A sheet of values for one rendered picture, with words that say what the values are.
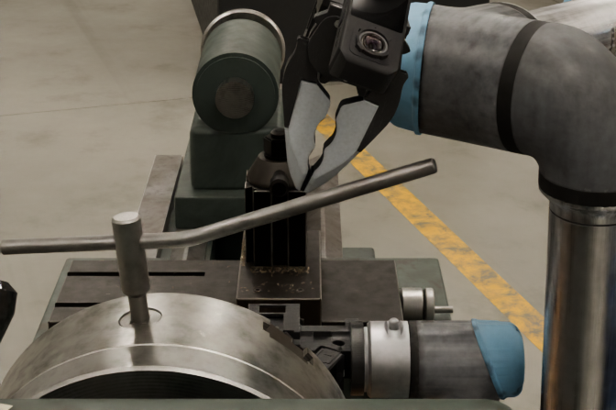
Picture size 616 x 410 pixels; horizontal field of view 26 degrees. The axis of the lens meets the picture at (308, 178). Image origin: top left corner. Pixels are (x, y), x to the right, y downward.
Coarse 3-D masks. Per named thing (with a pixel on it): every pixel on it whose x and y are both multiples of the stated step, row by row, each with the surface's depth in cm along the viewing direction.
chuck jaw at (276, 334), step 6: (270, 324) 113; (270, 330) 108; (276, 330) 112; (270, 336) 107; (276, 336) 108; (282, 336) 109; (282, 342) 108; (288, 342) 108; (288, 348) 108; (294, 348) 108; (300, 354) 108; (306, 360) 108
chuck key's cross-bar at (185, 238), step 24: (408, 168) 96; (432, 168) 96; (336, 192) 97; (360, 192) 97; (240, 216) 99; (264, 216) 98; (288, 216) 98; (24, 240) 101; (48, 240) 101; (72, 240) 101; (96, 240) 101; (144, 240) 100; (168, 240) 100; (192, 240) 100
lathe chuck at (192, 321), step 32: (64, 320) 108; (96, 320) 104; (160, 320) 103; (192, 320) 103; (224, 320) 104; (256, 320) 106; (32, 352) 106; (64, 352) 101; (224, 352) 100; (256, 352) 102; (288, 352) 105; (288, 384) 100; (320, 384) 105
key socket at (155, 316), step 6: (150, 312) 104; (156, 312) 104; (126, 318) 104; (150, 318) 103; (156, 318) 103; (120, 324) 103; (126, 324) 103; (132, 324) 103; (138, 324) 102; (144, 324) 102; (150, 324) 102
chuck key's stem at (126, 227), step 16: (112, 224) 100; (128, 224) 99; (128, 240) 100; (128, 256) 100; (144, 256) 101; (128, 272) 101; (144, 272) 101; (128, 288) 101; (144, 288) 101; (144, 304) 102; (144, 320) 103
